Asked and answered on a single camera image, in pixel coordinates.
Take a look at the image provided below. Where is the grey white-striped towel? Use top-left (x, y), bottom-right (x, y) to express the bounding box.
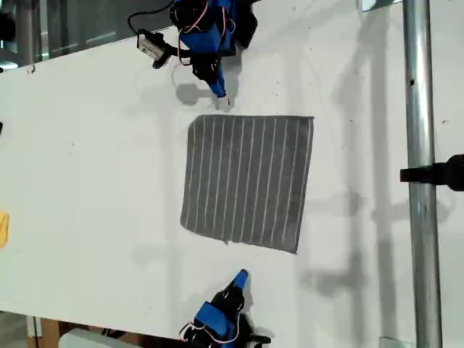
top-left (180, 114), bottom-right (315, 255)

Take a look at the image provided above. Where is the white box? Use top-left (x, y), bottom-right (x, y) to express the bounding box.
top-left (59, 328), bottom-right (124, 348)

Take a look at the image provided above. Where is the wooden table leg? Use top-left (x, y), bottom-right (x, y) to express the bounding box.
top-left (25, 315), bottom-right (61, 348)

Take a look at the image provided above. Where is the round black object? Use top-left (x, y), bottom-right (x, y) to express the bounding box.
top-left (0, 12), bottom-right (16, 41)

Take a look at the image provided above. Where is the yellow object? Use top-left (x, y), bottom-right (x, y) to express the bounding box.
top-left (0, 212), bottom-right (10, 249)

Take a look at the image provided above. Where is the black camera stalk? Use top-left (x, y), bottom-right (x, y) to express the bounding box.
top-left (152, 42), bottom-right (191, 70)

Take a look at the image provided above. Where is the red white servo wire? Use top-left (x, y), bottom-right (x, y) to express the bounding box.
top-left (173, 2), bottom-right (235, 67)
top-left (180, 320), bottom-right (240, 345)

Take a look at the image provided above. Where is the black camera cable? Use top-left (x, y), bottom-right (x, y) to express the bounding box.
top-left (126, 0), bottom-right (175, 36)

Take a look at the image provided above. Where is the steel post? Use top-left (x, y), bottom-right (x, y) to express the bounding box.
top-left (401, 0), bottom-right (444, 348)

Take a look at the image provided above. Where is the black post clamp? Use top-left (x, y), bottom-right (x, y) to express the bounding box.
top-left (399, 153), bottom-right (464, 193)

